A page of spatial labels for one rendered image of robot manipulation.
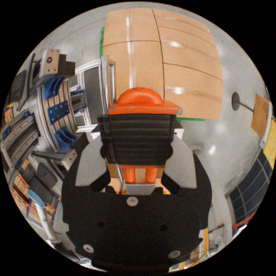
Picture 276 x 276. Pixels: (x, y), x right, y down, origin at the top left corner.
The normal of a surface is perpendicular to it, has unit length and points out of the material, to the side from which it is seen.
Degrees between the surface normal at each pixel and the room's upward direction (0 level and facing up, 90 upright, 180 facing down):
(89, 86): 0
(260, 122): 90
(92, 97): 0
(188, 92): 0
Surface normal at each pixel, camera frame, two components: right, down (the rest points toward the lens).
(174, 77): -0.01, 0.53
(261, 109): -1.00, -0.08
